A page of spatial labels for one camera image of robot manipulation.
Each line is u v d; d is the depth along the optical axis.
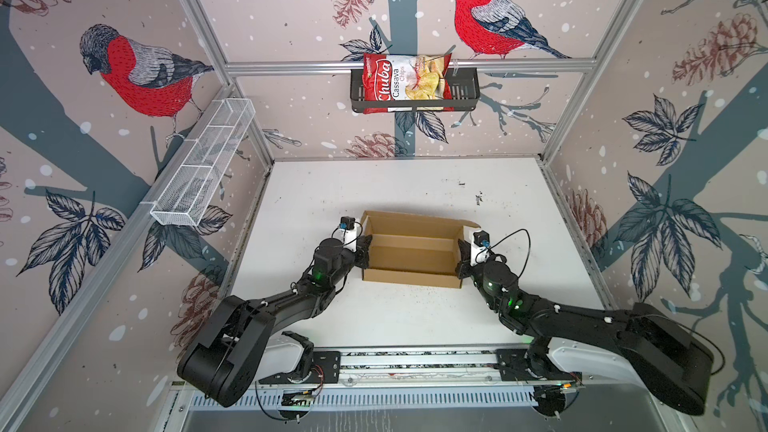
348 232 0.74
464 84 0.95
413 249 0.93
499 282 0.61
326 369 0.73
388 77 0.88
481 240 0.69
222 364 0.40
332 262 0.67
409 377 0.73
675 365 0.42
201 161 0.78
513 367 0.73
